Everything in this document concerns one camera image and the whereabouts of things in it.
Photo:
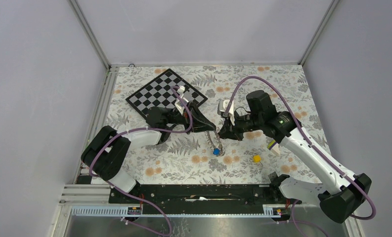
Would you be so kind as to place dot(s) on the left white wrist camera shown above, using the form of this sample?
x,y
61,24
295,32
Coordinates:
x,y
181,102

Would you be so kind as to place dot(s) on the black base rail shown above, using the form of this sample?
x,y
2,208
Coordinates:
x,y
163,195

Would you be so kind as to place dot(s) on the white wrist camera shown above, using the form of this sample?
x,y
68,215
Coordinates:
x,y
226,110
181,102

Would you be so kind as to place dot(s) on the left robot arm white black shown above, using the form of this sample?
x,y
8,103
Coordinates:
x,y
105,154

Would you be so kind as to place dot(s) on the blue key tag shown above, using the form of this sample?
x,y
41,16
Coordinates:
x,y
216,151

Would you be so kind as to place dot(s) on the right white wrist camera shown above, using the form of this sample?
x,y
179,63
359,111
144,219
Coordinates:
x,y
226,110

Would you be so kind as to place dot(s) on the white cable duct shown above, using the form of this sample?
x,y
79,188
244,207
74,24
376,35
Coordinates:
x,y
187,209

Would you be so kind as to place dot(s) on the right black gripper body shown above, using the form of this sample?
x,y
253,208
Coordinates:
x,y
236,130

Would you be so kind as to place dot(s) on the floral table mat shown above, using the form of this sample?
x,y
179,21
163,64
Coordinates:
x,y
188,159

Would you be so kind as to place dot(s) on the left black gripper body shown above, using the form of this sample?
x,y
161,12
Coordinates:
x,y
186,119

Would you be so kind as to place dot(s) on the yellow cube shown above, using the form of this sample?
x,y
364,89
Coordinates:
x,y
256,159

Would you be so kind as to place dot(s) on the black white chessboard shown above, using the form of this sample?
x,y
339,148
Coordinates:
x,y
155,102

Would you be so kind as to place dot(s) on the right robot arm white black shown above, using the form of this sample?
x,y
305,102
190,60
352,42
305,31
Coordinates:
x,y
340,191

